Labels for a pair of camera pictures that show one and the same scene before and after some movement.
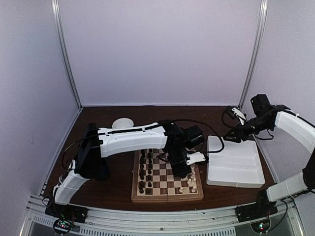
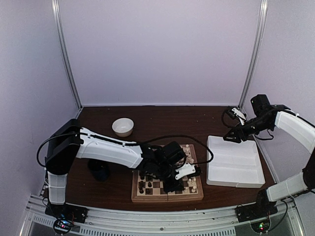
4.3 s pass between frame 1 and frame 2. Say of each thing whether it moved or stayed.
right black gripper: stayed
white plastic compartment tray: stayed
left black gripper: moved
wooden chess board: stayed
